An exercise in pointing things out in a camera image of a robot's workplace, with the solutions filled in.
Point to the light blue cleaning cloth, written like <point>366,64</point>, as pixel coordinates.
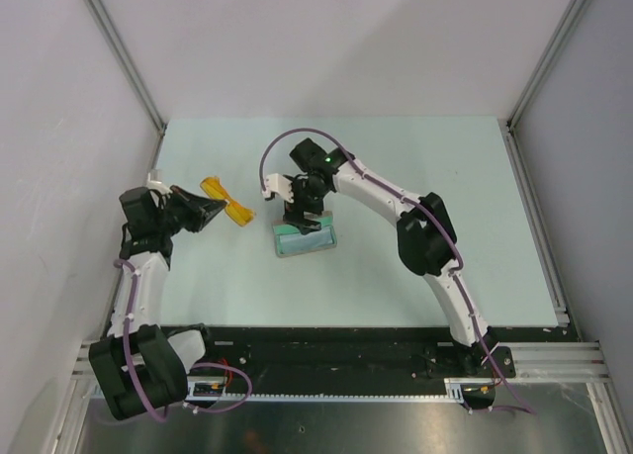
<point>295,243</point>

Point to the aluminium frame post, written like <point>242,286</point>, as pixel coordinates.
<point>563,32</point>
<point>114,40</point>

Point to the white slotted cable duct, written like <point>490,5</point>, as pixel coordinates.
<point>449,393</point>

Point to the right aluminium frame post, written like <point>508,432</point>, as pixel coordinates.
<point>563,32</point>

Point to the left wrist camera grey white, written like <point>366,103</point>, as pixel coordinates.
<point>155,179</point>

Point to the yellow sunglasses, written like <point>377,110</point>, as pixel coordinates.
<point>239,214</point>

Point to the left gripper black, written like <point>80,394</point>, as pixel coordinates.
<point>201,210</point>

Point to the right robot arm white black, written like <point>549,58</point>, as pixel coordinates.
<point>426,239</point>

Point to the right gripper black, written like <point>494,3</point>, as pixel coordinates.
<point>294,212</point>

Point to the right aluminium side rail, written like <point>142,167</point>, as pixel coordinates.
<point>562,308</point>

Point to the aluminium frame crossbar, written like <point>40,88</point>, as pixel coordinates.
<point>559,360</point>

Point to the left aluminium frame post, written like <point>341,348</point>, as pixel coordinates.
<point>114,40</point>

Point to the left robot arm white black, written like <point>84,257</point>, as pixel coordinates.
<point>141,296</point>

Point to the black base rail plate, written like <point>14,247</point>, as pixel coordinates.
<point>364,387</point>

